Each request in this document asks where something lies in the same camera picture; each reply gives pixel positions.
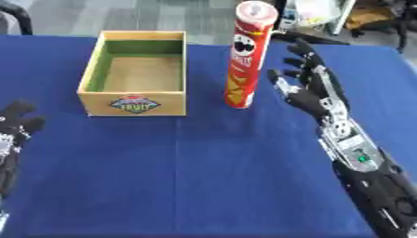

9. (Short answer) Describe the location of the black tripod leg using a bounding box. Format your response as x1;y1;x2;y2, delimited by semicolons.
268;30;352;46

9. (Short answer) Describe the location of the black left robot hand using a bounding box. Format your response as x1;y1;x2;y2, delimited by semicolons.
0;99;47;199

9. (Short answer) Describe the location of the tan cardboard box green inside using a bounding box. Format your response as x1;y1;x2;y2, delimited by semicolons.
76;30;189;118

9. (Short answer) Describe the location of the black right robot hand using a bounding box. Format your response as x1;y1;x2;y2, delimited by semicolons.
265;39;351;123

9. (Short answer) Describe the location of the black chair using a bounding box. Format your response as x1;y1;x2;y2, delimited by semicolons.
0;0;34;36

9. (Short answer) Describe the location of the red tall chip can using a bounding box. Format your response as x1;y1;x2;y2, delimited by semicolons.
222;0;280;110

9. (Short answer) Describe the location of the brown chair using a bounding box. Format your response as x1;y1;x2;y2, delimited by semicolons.
343;0;417;54

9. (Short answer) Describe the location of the white cabinet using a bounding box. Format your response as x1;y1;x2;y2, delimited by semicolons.
275;0;357;35

